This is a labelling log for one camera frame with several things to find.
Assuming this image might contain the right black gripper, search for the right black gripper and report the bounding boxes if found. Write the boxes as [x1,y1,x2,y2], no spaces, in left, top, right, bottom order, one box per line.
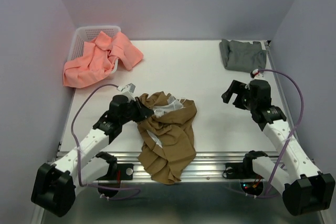
[220,80,256,111]

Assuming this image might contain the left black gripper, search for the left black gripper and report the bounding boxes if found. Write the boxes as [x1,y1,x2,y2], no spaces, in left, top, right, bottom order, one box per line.
[120,97,153,124]

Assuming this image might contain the grey pleated skirt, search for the grey pleated skirt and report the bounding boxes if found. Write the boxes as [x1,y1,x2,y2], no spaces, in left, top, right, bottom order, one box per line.
[219,39,267,73]

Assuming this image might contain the tan brown skirt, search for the tan brown skirt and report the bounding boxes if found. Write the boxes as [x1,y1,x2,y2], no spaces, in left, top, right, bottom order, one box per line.
[138,91,197,185]

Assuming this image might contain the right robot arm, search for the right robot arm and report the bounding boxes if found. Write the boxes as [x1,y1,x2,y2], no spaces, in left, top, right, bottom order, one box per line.
[222,79,335,216]

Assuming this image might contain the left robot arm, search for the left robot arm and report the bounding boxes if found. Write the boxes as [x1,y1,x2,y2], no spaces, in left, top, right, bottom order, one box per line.
[30,95,154,217]

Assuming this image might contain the pink skirt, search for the pink skirt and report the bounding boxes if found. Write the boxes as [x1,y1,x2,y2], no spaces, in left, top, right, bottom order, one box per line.
[63,31,143,88]

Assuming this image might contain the white perforated plastic basket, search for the white perforated plastic basket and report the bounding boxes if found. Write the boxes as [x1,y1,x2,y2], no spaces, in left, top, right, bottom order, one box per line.
[62,29,123,88]

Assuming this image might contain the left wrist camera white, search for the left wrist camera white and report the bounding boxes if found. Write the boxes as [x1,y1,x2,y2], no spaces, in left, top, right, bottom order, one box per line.
[117,83,136,101]

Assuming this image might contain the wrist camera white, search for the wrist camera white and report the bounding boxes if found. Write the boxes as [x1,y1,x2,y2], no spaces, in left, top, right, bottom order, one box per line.
[117,83,136,101]
[250,69,265,80]

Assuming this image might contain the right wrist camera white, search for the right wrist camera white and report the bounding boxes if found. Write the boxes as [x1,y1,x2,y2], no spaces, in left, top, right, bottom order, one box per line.
[250,69,265,80]

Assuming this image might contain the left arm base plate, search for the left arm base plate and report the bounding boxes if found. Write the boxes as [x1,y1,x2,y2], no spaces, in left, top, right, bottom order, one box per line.
[99,163,134,181]

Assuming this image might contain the aluminium mounting rail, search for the aluminium mounting rail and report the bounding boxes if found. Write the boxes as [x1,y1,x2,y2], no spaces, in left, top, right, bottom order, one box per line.
[41,152,320,184]

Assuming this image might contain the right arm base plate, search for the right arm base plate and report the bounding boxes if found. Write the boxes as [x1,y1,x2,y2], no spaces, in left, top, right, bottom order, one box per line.
[222,163,248,179]

